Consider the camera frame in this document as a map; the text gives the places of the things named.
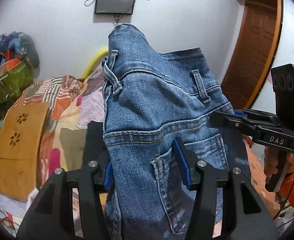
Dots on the yellow curved pillow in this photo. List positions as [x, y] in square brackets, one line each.
[94, 62]

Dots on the brown wooden door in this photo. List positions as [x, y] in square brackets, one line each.
[254, 52]

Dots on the right hand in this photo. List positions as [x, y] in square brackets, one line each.
[271, 161]

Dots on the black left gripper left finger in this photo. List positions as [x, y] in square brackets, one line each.
[50, 215]

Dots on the colourful patchwork bedsheet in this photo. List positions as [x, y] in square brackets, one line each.
[77, 138]

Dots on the blue denim jeans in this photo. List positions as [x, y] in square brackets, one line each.
[149, 100]

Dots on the pile of clothes and bags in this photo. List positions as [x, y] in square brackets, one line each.
[18, 60]

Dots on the black camera box right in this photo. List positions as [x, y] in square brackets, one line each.
[283, 87]

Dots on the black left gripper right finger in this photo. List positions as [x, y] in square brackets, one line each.
[245, 215]

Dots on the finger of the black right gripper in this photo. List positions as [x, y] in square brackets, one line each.
[223, 119]
[255, 114]

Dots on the wall mounted dark monitor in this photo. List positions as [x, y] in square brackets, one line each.
[117, 7]

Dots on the wooden headboard panel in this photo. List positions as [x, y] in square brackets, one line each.
[20, 138]

